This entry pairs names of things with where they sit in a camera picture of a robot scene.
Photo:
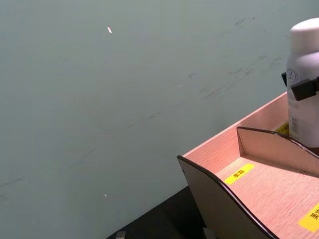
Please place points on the white plastic bottle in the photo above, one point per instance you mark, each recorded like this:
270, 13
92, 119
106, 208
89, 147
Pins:
305, 49

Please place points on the small yellow label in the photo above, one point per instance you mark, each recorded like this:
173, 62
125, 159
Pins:
239, 173

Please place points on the large yellow label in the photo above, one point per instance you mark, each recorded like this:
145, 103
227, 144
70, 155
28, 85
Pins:
311, 219

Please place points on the yellow label beside bottle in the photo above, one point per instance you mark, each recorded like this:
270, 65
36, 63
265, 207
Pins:
282, 129

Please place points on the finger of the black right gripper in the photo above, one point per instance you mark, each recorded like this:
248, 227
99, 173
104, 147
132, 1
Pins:
284, 78
305, 89

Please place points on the wooden compartment organizer rack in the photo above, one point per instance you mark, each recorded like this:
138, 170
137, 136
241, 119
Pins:
261, 199

